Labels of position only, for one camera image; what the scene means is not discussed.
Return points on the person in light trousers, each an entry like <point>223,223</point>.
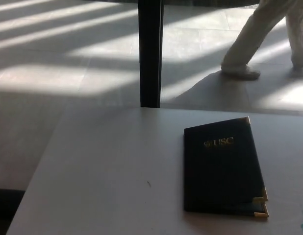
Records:
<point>244,46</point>

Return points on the dark diary with gold corners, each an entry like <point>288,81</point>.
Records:
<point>220,176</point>

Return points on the black vertical window post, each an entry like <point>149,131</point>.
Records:
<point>151,54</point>

